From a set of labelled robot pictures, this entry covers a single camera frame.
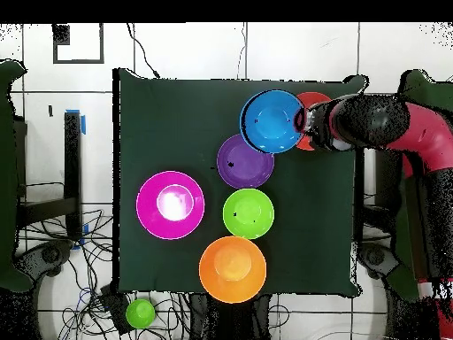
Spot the purple bowl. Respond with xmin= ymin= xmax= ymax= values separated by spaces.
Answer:
xmin=216 ymin=134 xmax=276 ymax=189

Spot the dark green table cloth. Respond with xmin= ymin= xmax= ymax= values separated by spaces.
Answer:
xmin=111 ymin=66 xmax=368 ymax=298

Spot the large light orange bowl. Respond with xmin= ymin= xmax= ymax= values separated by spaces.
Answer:
xmin=197 ymin=236 xmax=269 ymax=305

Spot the black metal stand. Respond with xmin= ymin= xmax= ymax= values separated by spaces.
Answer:
xmin=17 ymin=109 xmax=88 ymax=245

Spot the large magenta bowl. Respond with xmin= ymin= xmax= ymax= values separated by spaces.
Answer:
xmin=134 ymin=169 xmax=206 ymax=242

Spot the black square floor frame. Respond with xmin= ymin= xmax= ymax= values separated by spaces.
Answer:
xmin=52 ymin=23 xmax=106 ymax=65

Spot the large red-orange bowl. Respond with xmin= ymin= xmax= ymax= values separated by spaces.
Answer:
xmin=293 ymin=91 xmax=334 ymax=152

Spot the blue bowl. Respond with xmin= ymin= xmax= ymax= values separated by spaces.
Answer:
xmin=239 ymin=89 xmax=309 ymax=155

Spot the small green round bowl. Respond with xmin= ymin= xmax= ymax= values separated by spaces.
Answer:
xmin=125 ymin=297 xmax=157 ymax=330

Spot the green covered side table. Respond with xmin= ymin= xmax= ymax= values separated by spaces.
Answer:
xmin=0 ymin=58 xmax=33 ymax=293
xmin=385 ymin=68 xmax=453 ymax=302

